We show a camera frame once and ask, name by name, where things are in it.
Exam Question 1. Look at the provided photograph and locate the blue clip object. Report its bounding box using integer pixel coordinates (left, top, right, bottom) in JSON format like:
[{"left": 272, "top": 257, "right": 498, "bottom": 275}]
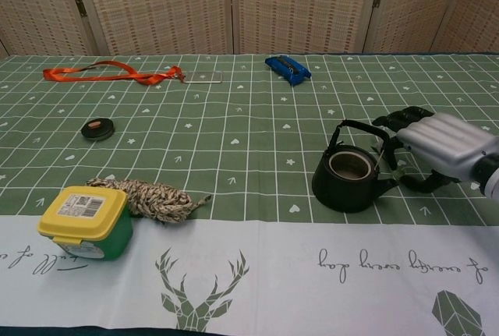
[{"left": 264, "top": 55, "right": 313, "bottom": 87}]

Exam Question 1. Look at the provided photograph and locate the woven folding screen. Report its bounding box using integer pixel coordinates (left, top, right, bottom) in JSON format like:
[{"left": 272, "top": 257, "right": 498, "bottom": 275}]
[{"left": 0, "top": 0, "right": 499, "bottom": 57}]

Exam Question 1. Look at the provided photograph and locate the black round lid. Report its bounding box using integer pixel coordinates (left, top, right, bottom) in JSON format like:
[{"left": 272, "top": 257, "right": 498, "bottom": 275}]
[{"left": 80, "top": 117, "right": 115, "bottom": 144}]

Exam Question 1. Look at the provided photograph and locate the green grid tablecloth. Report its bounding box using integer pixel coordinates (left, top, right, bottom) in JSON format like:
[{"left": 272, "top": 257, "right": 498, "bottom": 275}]
[{"left": 0, "top": 53, "right": 499, "bottom": 336}]

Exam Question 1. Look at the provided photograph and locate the black cast iron teapot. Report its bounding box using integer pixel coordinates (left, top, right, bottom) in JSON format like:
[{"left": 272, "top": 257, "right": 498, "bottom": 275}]
[{"left": 313, "top": 119, "right": 401, "bottom": 214}]

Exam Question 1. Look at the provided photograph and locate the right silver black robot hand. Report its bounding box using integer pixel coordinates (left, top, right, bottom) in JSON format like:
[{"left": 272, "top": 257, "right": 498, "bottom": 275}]
[{"left": 372, "top": 106, "right": 493, "bottom": 193}]

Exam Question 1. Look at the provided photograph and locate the clear badge holder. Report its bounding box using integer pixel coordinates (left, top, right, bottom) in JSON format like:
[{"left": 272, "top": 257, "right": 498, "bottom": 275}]
[{"left": 182, "top": 70, "right": 224, "bottom": 85}]

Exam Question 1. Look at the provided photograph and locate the braided rope bundle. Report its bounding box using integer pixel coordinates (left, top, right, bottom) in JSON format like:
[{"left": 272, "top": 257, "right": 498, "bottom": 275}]
[{"left": 85, "top": 178, "right": 212, "bottom": 226}]

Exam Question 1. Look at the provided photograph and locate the green box with yellow lid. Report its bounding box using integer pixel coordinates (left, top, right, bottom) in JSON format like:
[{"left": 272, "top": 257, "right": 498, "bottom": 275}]
[{"left": 37, "top": 185, "right": 134, "bottom": 262}]

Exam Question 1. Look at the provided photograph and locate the orange lanyard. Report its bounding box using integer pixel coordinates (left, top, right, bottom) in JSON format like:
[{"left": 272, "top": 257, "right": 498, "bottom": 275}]
[{"left": 42, "top": 60, "right": 187, "bottom": 87}]

